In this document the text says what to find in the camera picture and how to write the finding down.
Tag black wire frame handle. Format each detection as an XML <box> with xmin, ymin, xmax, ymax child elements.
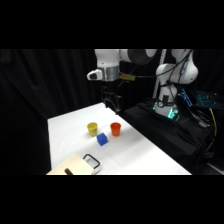
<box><xmin>82</xmin><ymin>153</ymin><xmax>101</xmax><ymax>170</ymax></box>

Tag light wooden box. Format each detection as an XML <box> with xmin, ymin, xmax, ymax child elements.
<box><xmin>46</xmin><ymin>152</ymin><xmax>96</xmax><ymax>176</ymax></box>

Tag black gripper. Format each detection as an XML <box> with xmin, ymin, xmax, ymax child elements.
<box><xmin>101</xmin><ymin>87</ymin><xmax>123</xmax><ymax>116</ymax></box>

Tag orange cup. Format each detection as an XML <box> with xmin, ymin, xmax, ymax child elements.
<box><xmin>110</xmin><ymin>122</ymin><xmax>122</xmax><ymax>137</ymax></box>

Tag blue backlit keyboard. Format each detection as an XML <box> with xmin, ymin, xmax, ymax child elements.
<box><xmin>195</xmin><ymin>90</ymin><xmax>222</xmax><ymax>109</ymax></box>

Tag yellow cup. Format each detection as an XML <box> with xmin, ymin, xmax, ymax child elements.
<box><xmin>86</xmin><ymin>122</ymin><xmax>99</xmax><ymax>138</ymax></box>

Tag blue lit device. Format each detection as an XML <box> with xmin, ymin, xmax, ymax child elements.
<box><xmin>177</xmin><ymin>88</ymin><xmax>194</xmax><ymax>108</ymax></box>

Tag yellow cable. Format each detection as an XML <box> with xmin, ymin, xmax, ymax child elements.
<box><xmin>208</xmin><ymin>107</ymin><xmax>219</xmax><ymax>138</ymax></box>

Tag tan wrist camera box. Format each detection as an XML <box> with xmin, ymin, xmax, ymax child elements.
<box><xmin>118</xmin><ymin>72</ymin><xmax>137</xmax><ymax>83</ymax></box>

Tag black curtain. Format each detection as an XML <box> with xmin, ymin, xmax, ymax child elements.
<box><xmin>0</xmin><ymin>49</ymin><xmax>224</xmax><ymax>176</ymax></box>

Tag black robot stand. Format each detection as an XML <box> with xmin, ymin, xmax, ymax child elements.
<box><xmin>122</xmin><ymin>98</ymin><xmax>216</xmax><ymax>174</ymax></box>

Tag blue cube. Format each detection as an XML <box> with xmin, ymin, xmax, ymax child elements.
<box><xmin>96</xmin><ymin>132</ymin><xmax>109</xmax><ymax>147</ymax></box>

